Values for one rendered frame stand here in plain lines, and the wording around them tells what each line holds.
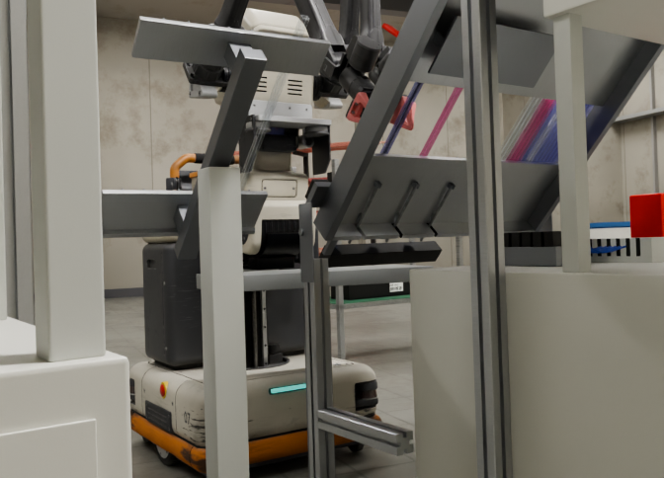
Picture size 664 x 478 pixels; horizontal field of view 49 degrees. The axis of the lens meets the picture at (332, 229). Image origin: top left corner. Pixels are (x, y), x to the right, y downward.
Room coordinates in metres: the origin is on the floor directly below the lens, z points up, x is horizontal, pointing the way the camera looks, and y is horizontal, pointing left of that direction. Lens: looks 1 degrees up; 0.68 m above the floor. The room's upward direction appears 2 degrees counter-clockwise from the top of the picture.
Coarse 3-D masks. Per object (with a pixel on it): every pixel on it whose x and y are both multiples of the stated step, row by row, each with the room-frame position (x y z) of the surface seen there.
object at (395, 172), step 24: (384, 168) 1.56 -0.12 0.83; (408, 168) 1.60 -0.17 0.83; (432, 168) 1.64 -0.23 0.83; (456, 168) 1.68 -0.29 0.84; (504, 168) 1.76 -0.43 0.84; (528, 168) 1.81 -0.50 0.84; (552, 168) 1.86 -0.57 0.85; (360, 192) 1.58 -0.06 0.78; (384, 192) 1.62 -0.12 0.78; (408, 192) 1.66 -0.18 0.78; (432, 192) 1.70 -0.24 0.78; (456, 192) 1.74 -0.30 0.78; (504, 192) 1.83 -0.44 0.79; (528, 192) 1.88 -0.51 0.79; (384, 216) 1.68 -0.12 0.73; (408, 216) 1.72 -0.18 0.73; (456, 216) 1.81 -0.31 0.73; (504, 216) 1.91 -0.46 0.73; (528, 216) 1.97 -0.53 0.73
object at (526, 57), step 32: (448, 0) 1.32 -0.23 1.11; (512, 0) 1.40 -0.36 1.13; (448, 32) 1.33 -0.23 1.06; (512, 32) 1.40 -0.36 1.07; (544, 32) 1.50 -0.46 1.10; (448, 64) 1.38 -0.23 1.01; (512, 64) 1.46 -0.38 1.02; (544, 64) 1.51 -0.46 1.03; (608, 64) 1.67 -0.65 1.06; (544, 96) 1.64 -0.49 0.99; (608, 96) 1.75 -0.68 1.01
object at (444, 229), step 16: (352, 224) 1.64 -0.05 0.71; (368, 224) 1.67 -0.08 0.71; (384, 224) 1.69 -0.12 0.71; (400, 224) 1.72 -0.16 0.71; (416, 224) 1.75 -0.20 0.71; (432, 224) 1.77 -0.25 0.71; (448, 224) 1.80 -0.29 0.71; (464, 224) 1.84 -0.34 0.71; (512, 224) 1.93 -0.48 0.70; (528, 224) 1.97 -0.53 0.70; (336, 240) 1.59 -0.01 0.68
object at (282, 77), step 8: (304, 16) 1.24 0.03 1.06; (304, 24) 1.24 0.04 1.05; (296, 32) 1.25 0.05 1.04; (280, 72) 1.31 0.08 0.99; (280, 80) 1.31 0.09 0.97; (280, 88) 1.33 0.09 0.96; (272, 96) 1.34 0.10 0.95; (272, 104) 1.35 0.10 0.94; (264, 112) 1.37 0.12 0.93; (272, 112) 1.36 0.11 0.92; (264, 120) 1.37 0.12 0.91; (264, 128) 1.39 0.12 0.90; (256, 136) 1.40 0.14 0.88; (256, 144) 1.41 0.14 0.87; (256, 152) 1.43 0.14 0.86; (248, 160) 1.44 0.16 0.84; (248, 168) 1.45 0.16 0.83; (240, 176) 1.47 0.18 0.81; (248, 176) 1.47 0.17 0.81; (240, 184) 1.48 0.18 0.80
